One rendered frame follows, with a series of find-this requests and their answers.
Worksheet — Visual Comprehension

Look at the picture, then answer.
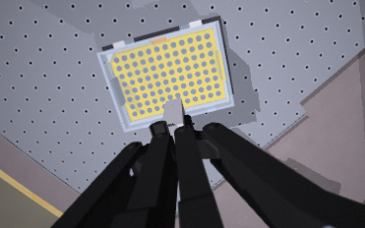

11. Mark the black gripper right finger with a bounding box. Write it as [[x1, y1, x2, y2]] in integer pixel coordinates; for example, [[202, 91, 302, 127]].
[[172, 97, 365, 228]]

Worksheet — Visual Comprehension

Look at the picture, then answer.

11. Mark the grey perforated base plate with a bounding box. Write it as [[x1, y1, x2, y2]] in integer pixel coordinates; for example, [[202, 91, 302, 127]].
[[0, 0, 365, 195]]

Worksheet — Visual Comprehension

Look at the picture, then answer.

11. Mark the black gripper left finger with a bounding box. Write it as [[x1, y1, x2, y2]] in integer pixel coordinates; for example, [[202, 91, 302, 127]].
[[50, 99, 178, 228]]

